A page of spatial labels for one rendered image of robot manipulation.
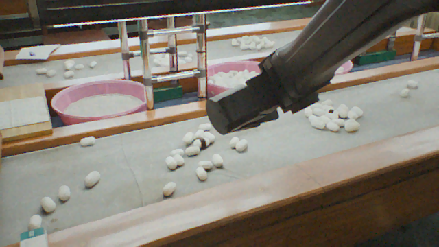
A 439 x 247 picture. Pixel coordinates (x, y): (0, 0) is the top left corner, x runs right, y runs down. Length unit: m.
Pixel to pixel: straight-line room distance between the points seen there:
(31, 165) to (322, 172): 0.61
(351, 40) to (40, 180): 0.70
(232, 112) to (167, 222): 0.23
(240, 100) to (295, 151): 0.40
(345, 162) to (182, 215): 0.36
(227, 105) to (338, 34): 0.25
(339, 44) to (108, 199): 0.56
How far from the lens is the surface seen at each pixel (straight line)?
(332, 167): 0.83
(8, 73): 1.55
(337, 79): 1.30
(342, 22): 0.31
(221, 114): 0.55
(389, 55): 1.86
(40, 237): 0.67
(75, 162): 0.91
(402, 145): 0.96
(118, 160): 0.89
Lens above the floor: 1.20
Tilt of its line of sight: 27 degrees down
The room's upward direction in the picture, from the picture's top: straight up
